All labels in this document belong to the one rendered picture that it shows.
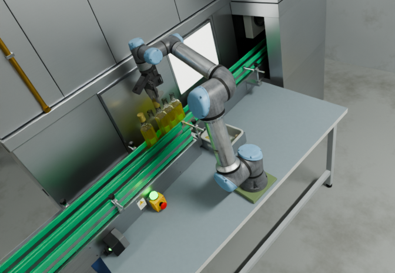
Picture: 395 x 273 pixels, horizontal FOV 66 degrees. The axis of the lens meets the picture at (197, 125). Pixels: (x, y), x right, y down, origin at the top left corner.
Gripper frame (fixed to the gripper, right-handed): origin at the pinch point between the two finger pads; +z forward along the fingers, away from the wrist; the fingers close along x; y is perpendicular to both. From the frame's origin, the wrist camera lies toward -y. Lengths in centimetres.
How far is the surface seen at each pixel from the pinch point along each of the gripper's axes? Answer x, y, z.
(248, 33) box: 11, 106, 13
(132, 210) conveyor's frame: -15, -46, 33
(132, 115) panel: 11.9, -10.2, 6.3
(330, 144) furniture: -67, 75, 70
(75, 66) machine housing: 15.0, -24.2, -33.7
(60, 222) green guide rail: 4, -73, 24
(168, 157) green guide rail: -13.5, -13.7, 25.5
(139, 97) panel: 11.8, -1.8, -0.8
